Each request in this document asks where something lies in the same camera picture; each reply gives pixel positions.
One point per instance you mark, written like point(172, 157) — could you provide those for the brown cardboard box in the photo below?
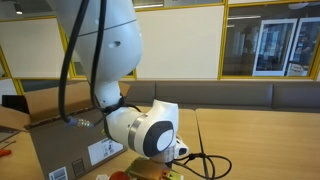
point(63, 143)

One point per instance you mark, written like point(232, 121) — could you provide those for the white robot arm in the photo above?
point(110, 40)

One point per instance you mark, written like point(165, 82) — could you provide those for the grey bench seat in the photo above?
point(216, 93)

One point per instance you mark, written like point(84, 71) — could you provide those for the yellow framed window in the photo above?
point(273, 43)

